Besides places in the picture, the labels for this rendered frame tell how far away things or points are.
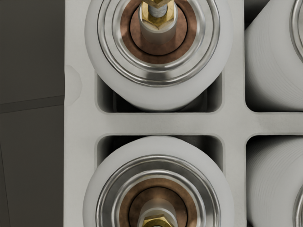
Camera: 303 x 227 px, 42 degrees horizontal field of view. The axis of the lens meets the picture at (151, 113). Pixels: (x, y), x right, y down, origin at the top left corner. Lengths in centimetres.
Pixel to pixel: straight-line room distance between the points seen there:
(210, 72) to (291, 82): 5
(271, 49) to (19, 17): 36
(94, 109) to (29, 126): 21
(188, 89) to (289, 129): 11
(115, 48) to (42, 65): 28
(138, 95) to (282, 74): 9
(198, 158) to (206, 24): 8
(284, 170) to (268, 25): 9
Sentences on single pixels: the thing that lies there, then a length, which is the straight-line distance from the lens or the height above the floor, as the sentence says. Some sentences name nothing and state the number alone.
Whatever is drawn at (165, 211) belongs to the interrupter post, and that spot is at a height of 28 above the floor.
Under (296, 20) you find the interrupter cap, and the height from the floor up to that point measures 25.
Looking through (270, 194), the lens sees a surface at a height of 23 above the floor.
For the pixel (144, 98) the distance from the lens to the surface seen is 25.
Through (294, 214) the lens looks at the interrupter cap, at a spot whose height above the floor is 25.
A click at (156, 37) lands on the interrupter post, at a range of 23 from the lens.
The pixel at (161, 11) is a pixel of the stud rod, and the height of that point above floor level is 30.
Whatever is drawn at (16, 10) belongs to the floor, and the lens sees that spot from 55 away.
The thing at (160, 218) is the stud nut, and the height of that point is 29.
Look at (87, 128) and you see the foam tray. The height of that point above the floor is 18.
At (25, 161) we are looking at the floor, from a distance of 52.
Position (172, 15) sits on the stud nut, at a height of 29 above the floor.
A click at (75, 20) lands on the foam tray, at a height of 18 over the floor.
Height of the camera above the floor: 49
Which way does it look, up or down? 87 degrees down
